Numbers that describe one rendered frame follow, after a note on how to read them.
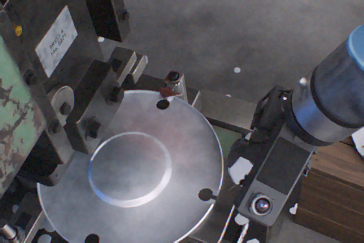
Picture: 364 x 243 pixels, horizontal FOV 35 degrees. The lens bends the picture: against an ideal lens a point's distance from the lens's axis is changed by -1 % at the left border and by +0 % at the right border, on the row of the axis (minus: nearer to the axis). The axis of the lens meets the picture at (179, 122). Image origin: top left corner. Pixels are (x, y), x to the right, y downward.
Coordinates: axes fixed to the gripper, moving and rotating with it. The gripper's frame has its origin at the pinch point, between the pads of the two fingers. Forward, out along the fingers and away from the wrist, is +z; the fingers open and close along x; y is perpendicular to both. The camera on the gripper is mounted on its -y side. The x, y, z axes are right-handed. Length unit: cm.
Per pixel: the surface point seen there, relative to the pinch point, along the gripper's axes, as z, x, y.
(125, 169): 14.9, 13.4, 0.7
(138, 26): 107, 23, 91
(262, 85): 86, -22, 77
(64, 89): -4.5, 25.5, -1.1
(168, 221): 11.5, 4.8, -5.0
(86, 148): 4.3, 20.1, -3.2
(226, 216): 8.5, -2.3, -1.7
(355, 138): 40, -36, 43
